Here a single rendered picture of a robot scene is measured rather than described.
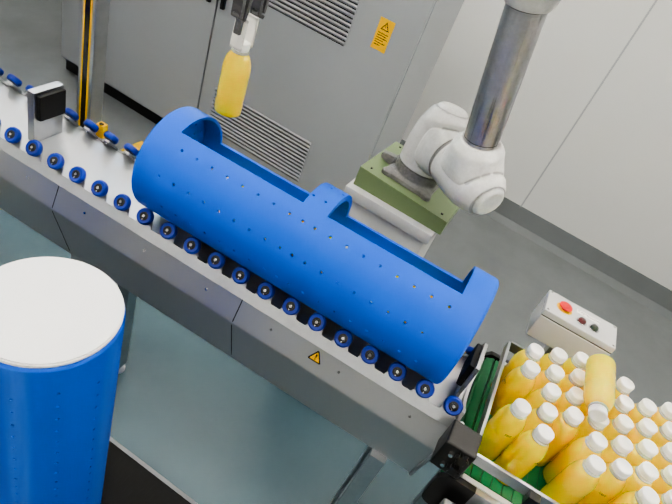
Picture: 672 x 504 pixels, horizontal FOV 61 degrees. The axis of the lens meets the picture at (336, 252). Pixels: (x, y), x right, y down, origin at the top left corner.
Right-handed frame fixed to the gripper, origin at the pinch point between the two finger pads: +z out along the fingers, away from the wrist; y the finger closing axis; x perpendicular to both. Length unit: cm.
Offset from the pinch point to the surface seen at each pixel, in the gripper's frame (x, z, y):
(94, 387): 18, 54, 59
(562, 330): 100, 38, -18
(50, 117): -48, 46, 6
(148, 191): -4.3, 38.2, 19.7
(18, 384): 11, 48, 70
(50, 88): -50, 39, 5
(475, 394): 89, 56, 1
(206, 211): 11.8, 34.2, 19.5
